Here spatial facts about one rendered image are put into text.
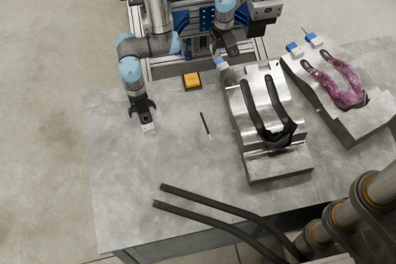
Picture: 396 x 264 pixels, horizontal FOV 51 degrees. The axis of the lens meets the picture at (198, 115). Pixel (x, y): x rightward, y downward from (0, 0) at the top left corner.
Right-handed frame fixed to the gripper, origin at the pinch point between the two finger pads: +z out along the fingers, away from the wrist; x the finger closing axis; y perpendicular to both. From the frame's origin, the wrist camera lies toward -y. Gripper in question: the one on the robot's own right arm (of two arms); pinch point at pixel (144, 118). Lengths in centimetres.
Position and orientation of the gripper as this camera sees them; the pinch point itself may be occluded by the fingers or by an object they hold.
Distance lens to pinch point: 169.6
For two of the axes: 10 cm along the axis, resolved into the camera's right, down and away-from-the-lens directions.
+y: -3.6, -8.3, 4.3
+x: -9.3, 3.3, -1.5
